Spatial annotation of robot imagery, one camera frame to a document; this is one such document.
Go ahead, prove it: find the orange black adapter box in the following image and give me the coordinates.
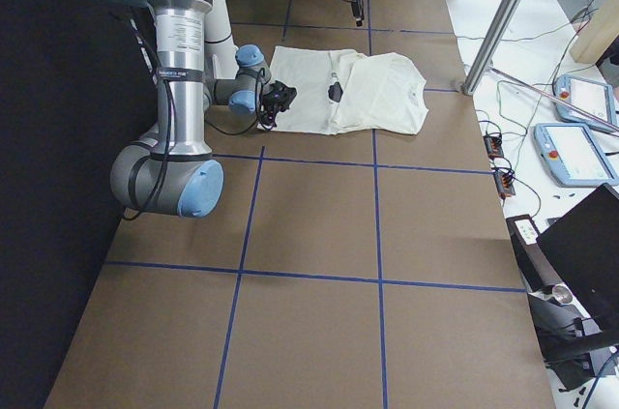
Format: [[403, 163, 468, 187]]
[[483, 134, 505, 160], [493, 169, 516, 200]]

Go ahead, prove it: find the far teach pendant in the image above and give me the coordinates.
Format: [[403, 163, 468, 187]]
[[553, 74, 618, 132]]

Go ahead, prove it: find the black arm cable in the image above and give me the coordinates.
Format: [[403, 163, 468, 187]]
[[120, 7, 272, 221]]

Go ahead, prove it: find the near teach pendant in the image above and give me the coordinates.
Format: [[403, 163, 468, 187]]
[[533, 123, 618, 188]]

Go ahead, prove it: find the teach pendant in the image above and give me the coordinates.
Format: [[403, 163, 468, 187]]
[[553, 74, 618, 132], [533, 123, 618, 188]]

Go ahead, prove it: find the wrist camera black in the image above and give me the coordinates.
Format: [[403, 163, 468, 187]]
[[270, 80, 297, 110]]

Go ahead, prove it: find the black laptop monitor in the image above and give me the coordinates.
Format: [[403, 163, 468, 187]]
[[537, 184, 618, 302]]

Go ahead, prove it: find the wooden board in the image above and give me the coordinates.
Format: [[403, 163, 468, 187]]
[[570, 0, 618, 64]]

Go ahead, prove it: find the aluminium frame post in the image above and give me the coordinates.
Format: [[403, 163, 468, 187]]
[[461, 0, 520, 96]]

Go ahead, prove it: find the cream long-sleeve cat shirt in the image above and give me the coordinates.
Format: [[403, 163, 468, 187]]
[[270, 45, 428, 135]]

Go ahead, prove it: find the black camera stand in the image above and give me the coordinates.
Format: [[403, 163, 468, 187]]
[[528, 295, 618, 391]]

